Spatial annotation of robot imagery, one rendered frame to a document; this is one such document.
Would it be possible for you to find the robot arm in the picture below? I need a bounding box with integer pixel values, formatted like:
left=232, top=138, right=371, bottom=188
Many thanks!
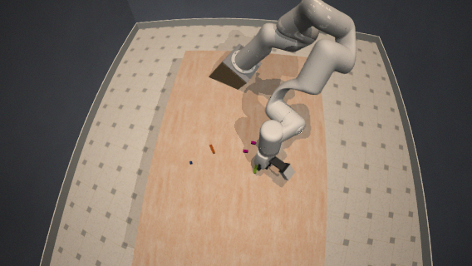
left=231, top=0, right=356, bottom=180

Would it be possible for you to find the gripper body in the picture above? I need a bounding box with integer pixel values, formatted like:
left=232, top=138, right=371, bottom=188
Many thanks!
left=254, top=150, right=272, bottom=170

